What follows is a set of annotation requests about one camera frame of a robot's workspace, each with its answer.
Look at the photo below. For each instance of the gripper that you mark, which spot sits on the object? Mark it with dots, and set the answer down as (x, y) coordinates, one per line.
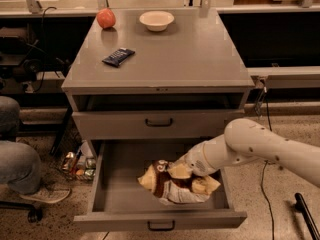
(196, 161)

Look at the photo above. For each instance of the brown chip bag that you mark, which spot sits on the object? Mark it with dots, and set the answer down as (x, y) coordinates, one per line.
(168, 190)

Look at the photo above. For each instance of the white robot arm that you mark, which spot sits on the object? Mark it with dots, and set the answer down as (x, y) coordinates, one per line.
(243, 141)

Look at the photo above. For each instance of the closed grey upper drawer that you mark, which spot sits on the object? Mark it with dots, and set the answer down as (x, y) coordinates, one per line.
(168, 124)

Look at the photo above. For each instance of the open grey lower drawer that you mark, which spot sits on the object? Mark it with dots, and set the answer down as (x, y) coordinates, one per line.
(119, 203)

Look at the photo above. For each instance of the grey drawer cabinet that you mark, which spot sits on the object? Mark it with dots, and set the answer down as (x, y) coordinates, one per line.
(192, 65)

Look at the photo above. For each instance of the black bar on floor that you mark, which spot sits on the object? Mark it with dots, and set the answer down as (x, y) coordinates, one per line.
(302, 207)

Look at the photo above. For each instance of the blue snack bar wrapper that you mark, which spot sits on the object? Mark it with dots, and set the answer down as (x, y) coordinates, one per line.
(118, 57)

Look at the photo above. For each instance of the white sneaker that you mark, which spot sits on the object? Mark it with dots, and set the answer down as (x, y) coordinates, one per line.
(48, 195)

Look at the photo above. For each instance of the white bowl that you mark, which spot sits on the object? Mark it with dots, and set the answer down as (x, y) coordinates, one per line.
(156, 21)

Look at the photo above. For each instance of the black office chair base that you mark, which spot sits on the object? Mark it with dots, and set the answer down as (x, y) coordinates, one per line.
(34, 214)

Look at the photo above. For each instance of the person leg in jeans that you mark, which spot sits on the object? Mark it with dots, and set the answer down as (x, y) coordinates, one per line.
(19, 162)

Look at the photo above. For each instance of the red apple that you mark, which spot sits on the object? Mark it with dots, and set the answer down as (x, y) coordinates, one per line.
(106, 18)

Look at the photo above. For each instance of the wire basket of cans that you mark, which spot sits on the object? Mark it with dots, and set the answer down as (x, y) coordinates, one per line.
(80, 164)

